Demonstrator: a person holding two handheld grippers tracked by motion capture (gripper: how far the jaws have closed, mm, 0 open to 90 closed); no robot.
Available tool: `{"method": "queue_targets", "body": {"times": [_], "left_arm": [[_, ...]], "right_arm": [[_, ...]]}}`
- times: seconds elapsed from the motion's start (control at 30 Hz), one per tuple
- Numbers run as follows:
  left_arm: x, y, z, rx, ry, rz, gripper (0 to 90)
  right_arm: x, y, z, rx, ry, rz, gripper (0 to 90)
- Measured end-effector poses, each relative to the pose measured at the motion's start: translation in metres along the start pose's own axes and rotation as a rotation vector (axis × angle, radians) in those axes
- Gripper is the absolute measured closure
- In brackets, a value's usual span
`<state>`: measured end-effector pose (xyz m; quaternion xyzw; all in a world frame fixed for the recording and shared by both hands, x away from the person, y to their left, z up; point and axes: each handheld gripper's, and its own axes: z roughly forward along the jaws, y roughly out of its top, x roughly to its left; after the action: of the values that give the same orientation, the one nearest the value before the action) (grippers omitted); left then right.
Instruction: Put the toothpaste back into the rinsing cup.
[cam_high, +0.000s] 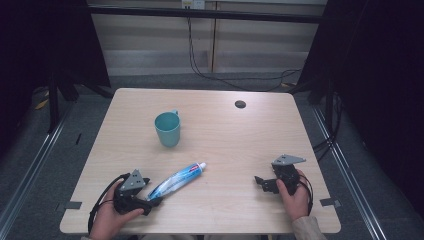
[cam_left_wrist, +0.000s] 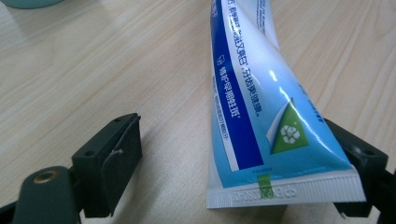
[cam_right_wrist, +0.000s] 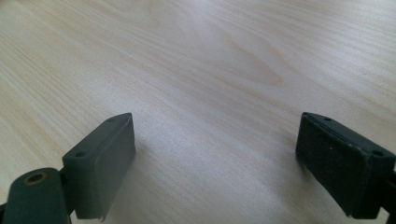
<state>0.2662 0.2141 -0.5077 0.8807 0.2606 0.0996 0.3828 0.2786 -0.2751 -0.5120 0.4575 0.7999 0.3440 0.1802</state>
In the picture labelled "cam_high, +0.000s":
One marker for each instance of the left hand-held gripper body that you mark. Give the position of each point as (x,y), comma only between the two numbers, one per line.
(133,181)

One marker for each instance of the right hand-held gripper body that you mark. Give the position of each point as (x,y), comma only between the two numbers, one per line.
(287,176)

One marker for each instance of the blue and white toothpaste tube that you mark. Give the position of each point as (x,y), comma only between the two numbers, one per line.
(178,180)

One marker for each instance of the teal plastic cup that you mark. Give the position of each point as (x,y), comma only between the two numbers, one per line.
(167,131)

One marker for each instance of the person's right hand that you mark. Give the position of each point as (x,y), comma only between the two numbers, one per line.
(298,203)

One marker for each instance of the person's left hand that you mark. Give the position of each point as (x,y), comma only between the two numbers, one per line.
(106,220)

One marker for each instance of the grey tape strip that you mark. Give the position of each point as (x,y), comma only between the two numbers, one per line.
(73,205)
(330,202)

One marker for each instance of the black metal stand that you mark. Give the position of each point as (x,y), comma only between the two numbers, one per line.
(53,103)

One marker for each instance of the yellow floor scrap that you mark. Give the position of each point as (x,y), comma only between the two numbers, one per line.
(41,104)

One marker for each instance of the dark curtain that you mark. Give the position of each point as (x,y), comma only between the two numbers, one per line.
(40,43)
(383,83)

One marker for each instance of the black horizontal bar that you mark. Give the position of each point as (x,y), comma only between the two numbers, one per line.
(206,14)

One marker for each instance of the metal floor rail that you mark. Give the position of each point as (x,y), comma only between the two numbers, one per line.
(36,160)
(346,173)

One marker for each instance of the white wall outlet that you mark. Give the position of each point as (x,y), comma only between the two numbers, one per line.
(193,4)

